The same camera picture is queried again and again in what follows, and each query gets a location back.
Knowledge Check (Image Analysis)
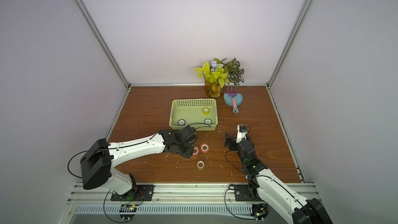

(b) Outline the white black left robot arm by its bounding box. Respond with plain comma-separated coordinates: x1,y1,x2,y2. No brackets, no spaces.
80,125,198,195

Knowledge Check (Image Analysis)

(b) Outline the amber vase with artificial plants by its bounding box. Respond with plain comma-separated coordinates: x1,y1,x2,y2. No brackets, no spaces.
194,58,245,99

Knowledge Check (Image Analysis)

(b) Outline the circuit board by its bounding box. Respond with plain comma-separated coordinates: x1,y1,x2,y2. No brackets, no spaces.
250,203,269,222
119,204,138,223

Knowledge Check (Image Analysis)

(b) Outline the aluminium front rail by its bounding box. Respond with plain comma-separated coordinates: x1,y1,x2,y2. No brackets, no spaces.
67,183,237,204

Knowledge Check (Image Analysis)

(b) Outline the right circuit board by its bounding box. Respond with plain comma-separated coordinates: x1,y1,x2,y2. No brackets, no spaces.
250,203,269,222

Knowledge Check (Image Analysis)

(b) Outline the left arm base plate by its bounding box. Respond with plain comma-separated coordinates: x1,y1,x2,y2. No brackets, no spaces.
111,184,155,202

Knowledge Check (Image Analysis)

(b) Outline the yellow tape roll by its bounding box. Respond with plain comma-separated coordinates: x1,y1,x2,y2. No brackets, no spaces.
202,108,210,115

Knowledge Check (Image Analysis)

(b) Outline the purple pink toy rake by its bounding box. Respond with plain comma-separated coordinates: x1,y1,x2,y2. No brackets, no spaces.
227,87,239,114

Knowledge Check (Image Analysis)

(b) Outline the left circuit board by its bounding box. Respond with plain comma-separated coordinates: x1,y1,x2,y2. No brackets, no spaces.
119,204,138,223

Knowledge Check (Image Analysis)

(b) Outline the light green perforated storage basket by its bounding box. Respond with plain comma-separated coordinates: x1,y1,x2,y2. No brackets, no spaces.
169,99,218,131

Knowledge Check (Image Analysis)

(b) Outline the pink tape roll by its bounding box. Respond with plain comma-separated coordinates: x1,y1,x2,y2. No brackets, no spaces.
192,147,200,156

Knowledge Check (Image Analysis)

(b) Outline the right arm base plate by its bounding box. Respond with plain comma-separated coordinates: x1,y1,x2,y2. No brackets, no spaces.
231,184,262,202

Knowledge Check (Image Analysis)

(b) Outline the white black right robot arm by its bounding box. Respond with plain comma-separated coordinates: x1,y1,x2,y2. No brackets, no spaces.
224,133,332,224

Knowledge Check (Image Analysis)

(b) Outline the clear tape roll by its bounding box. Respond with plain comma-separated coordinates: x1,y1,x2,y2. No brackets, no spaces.
197,160,205,170

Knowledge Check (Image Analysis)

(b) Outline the blue tape roll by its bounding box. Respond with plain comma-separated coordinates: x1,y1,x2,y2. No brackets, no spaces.
204,118,212,124

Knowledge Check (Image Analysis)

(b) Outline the red tape roll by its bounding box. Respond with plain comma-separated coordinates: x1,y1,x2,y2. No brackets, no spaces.
200,144,209,153

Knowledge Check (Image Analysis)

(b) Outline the purple tape roll front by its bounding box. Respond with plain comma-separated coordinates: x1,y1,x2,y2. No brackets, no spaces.
177,119,186,126

